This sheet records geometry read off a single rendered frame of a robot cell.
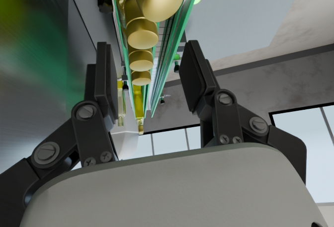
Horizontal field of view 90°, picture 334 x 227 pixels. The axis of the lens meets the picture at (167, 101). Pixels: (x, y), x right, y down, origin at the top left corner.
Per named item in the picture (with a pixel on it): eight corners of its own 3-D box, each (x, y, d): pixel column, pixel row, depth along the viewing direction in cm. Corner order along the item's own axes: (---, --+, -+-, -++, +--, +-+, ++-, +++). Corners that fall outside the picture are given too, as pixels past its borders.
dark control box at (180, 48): (167, 26, 76) (170, 42, 74) (184, 26, 78) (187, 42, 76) (165, 37, 84) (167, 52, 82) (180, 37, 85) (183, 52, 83)
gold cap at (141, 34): (122, -8, 17) (125, 29, 16) (156, -6, 18) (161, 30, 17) (124, 18, 20) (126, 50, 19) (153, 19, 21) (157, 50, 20)
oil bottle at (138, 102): (133, 91, 115) (136, 132, 108) (141, 90, 116) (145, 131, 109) (133, 93, 121) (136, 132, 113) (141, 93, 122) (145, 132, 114)
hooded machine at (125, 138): (108, 93, 364) (111, 159, 329) (88, 84, 308) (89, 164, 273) (137, 86, 348) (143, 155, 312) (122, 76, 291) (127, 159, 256)
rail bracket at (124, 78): (111, 61, 75) (112, 89, 72) (126, 60, 76) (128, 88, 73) (112, 65, 79) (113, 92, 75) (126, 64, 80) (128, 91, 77)
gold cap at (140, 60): (144, 28, 22) (147, 57, 21) (154, 41, 26) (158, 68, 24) (121, 36, 23) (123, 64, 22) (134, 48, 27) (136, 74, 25)
